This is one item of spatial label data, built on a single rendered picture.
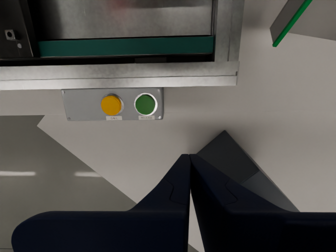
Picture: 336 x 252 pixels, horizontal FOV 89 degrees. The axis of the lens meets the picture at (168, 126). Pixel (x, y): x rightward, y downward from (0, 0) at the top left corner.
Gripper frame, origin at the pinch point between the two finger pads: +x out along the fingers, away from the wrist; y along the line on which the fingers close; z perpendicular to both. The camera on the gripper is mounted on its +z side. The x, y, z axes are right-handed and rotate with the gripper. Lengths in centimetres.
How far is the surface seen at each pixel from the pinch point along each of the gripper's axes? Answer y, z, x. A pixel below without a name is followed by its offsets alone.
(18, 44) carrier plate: 29.0, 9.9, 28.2
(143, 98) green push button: 6.7, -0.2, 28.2
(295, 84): -30.2, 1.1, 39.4
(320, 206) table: -46, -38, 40
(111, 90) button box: 13.3, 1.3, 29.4
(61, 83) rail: 23.2, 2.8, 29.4
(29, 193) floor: 138, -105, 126
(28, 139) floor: 123, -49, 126
